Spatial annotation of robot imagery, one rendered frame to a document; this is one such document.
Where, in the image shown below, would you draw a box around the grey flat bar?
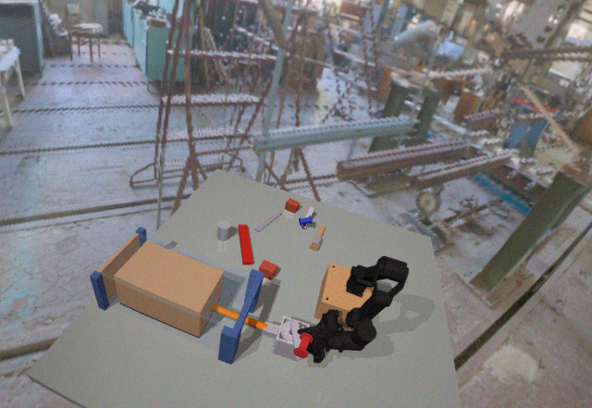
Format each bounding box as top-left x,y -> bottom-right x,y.
254,211 -> 282,232

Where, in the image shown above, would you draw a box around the grey cylinder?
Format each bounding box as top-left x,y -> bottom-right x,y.
217,220 -> 231,241

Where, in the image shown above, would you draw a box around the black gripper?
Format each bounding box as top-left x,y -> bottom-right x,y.
298,313 -> 350,364

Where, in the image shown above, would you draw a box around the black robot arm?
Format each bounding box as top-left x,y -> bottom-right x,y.
345,256 -> 409,351

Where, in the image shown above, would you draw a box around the blue post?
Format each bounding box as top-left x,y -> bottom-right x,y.
226,271 -> 265,365

